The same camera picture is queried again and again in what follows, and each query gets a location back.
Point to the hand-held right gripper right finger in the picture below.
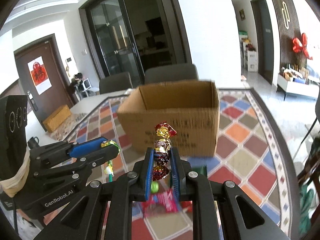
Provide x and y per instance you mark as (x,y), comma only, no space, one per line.
(175,177)

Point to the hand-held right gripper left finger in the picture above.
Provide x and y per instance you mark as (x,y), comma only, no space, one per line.
(149,177)

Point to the white low cabinet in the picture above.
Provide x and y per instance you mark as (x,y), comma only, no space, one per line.
(297,88)

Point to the checkered colourful tablecloth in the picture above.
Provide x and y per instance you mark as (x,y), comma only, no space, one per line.
(240,135)

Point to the green yellow candy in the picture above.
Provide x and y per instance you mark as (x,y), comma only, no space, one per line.
(110,143)

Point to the small wall picture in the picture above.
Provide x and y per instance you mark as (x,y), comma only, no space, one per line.
(242,14)

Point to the green cloth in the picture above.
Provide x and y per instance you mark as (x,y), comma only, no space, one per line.
(307,207)

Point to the dark glass sliding door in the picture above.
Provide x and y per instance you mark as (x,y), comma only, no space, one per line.
(120,30)

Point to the grey dining chair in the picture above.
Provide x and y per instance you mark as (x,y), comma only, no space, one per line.
(115,82)
(170,73)

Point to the red white door poster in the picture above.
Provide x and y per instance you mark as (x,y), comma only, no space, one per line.
(38,75)

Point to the dark wooden chair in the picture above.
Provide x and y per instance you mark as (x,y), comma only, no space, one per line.
(311,160)

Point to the green round candy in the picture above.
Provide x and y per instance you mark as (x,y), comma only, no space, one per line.
(155,187)

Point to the pink snack packet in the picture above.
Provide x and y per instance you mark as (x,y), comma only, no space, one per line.
(165,201)

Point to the large cardboard box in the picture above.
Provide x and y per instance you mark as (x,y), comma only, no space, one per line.
(200,130)

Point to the patterned doormat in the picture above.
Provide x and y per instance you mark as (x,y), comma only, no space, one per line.
(67,127)

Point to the small cardboard box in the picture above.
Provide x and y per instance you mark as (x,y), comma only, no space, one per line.
(57,118)

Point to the white shelf unit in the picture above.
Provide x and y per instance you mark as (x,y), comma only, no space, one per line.
(251,60)

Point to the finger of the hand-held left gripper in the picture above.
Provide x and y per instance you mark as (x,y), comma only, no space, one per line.
(100,158)
(87,146)

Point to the brown entrance door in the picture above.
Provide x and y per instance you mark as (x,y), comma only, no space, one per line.
(57,80)

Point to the dark interior door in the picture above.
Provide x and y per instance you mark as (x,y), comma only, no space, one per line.
(262,37)

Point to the black mug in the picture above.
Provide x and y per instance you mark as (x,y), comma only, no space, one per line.
(33,143)

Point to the white storage cabinet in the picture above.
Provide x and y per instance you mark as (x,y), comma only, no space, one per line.
(86,87)

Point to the dark green snack packet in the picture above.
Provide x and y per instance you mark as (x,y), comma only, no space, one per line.
(201,170)

